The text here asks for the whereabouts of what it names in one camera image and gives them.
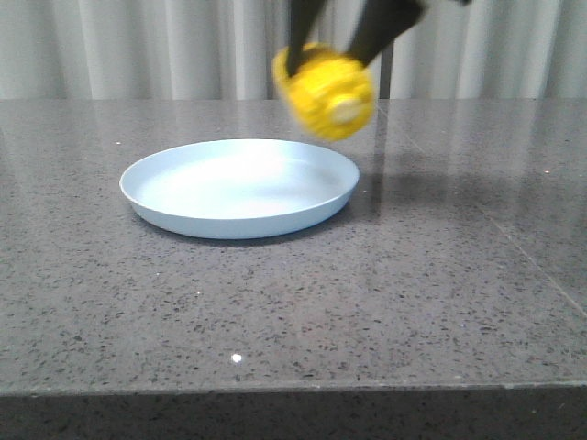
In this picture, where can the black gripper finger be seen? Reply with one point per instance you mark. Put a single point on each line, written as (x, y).
(381, 23)
(303, 14)

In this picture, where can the yellow corn cob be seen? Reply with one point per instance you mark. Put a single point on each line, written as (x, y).
(331, 96)

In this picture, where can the light blue round plate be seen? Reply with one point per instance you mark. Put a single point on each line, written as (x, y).
(240, 188)

